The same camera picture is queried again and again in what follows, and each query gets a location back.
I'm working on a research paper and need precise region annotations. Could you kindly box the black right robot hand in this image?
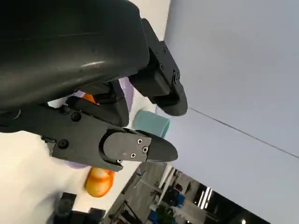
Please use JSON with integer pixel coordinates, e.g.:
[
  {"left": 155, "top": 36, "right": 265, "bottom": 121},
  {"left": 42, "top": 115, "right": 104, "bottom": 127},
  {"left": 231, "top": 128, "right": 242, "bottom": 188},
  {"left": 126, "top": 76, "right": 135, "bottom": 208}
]
[{"left": 53, "top": 192, "right": 106, "bottom": 224}]

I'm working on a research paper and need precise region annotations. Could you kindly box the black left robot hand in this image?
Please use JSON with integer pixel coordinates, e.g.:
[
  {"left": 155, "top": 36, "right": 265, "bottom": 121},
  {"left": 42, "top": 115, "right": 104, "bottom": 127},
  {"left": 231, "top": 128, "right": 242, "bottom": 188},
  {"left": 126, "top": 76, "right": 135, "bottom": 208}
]
[{"left": 0, "top": 0, "right": 188, "bottom": 173}]

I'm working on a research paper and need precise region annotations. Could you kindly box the orange white toy bread roll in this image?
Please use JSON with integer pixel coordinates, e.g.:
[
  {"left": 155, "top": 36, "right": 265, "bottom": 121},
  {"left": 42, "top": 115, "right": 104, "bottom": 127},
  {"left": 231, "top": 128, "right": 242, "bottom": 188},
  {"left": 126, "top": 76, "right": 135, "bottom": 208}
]
[
  {"left": 82, "top": 93, "right": 101, "bottom": 106},
  {"left": 85, "top": 167, "right": 115, "bottom": 198}
]

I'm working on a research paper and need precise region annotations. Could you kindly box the lilac plate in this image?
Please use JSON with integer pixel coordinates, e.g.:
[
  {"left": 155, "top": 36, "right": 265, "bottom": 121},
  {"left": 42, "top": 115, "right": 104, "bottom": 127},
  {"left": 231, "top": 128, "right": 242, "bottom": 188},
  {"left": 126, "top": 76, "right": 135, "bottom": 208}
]
[{"left": 66, "top": 78, "right": 136, "bottom": 169}]

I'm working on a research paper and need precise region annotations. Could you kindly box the green potted plant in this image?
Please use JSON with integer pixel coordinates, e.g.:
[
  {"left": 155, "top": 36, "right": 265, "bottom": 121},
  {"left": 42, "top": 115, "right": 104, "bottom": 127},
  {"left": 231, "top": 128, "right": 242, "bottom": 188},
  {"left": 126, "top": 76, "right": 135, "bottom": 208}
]
[{"left": 156, "top": 204, "right": 176, "bottom": 224}]

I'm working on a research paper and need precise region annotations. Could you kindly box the blue storage box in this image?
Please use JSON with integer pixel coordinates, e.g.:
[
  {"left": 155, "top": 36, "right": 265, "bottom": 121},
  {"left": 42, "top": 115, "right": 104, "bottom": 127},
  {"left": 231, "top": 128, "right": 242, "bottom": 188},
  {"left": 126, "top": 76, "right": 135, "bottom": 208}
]
[{"left": 176, "top": 195, "right": 188, "bottom": 208}]

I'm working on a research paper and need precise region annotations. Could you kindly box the pale green mug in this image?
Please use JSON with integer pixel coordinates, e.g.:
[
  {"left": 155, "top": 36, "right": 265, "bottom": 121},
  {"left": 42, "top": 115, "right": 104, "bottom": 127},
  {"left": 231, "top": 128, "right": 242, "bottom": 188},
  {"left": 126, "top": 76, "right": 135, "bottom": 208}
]
[{"left": 135, "top": 110, "right": 171, "bottom": 139}]

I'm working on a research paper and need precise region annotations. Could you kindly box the grey desk partition panel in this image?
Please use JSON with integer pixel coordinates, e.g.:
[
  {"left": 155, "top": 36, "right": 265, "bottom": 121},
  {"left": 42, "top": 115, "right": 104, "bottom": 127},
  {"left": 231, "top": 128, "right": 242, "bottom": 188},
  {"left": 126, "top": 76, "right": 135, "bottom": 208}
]
[
  {"left": 137, "top": 108, "right": 299, "bottom": 224},
  {"left": 163, "top": 0, "right": 299, "bottom": 159}
]

